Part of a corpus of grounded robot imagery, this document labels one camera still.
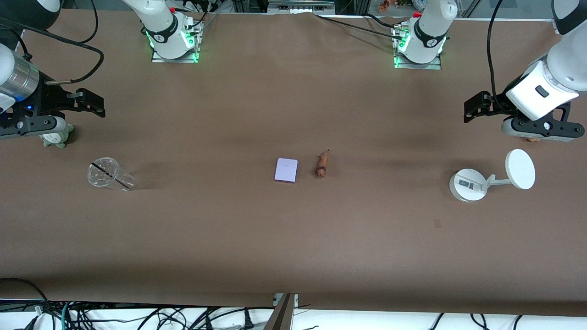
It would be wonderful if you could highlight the lilac phone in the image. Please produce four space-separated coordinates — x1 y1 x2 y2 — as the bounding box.
274 158 299 184

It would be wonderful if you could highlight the green plush toy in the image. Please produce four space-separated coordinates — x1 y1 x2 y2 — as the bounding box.
43 124 74 149

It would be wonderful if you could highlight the clear plastic cup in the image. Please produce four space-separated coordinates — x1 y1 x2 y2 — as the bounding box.
87 157 137 192

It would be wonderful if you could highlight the black drinking straw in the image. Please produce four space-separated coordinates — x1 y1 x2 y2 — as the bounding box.
91 162 131 190

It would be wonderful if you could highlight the white round desk lamp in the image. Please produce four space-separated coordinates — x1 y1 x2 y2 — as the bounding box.
449 148 536 203

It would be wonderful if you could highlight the aluminium profile beam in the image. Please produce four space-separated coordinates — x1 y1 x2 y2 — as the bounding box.
264 293 299 330

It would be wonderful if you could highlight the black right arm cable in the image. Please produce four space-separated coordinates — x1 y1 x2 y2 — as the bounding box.
0 0 105 86

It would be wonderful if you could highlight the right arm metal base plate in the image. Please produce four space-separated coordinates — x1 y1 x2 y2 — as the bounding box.
151 19 201 64

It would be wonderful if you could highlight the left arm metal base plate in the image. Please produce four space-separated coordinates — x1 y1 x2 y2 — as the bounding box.
393 25 442 71

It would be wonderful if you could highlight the black cable on table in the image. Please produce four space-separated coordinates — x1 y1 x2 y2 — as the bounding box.
314 14 397 37

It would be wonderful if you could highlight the black looping floor cable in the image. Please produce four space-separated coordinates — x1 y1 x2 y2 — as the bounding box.
0 277 49 317

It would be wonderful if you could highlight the silver metal frame piece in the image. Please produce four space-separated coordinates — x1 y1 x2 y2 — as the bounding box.
268 0 336 13

